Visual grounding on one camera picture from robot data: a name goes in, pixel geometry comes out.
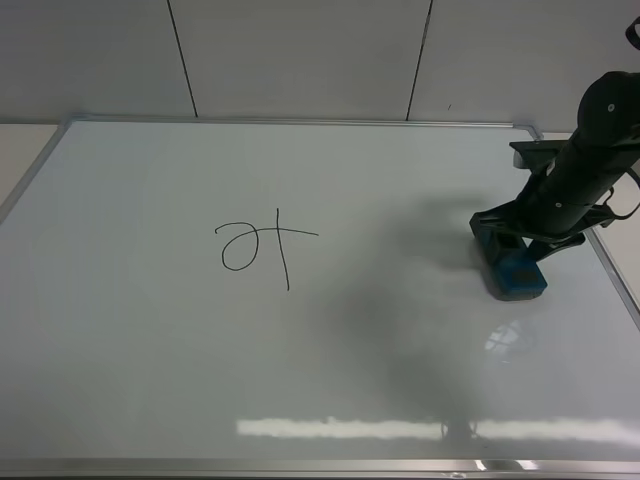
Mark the white aluminium-framed whiteboard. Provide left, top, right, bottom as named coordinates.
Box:
left=1, top=117, right=639, bottom=479

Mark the blue board eraser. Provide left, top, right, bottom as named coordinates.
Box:
left=474, top=235, right=547, bottom=302

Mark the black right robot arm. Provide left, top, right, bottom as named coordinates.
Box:
left=470, top=72, right=639, bottom=265

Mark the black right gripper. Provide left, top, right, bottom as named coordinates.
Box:
left=469, top=131, right=638, bottom=265

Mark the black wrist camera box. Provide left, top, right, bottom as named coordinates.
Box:
left=509, top=140, right=567, bottom=174

